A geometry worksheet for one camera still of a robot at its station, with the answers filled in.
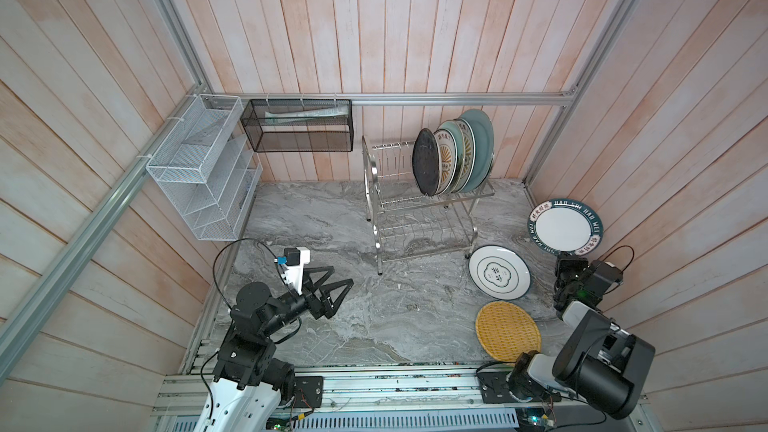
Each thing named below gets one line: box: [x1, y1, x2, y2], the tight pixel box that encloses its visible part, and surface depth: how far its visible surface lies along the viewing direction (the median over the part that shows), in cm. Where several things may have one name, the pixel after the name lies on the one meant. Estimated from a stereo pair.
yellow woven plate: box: [475, 301, 541, 363], surface depth 85 cm
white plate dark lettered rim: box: [528, 199, 604, 256], surface depth 91 cm
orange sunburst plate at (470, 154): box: [455, 118, 476, 193], surface depth 71 cm
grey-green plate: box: [461, 109, 495, 193], surface depth 73 cm
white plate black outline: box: [468, 244, 531, 301], surface depth 97 cm
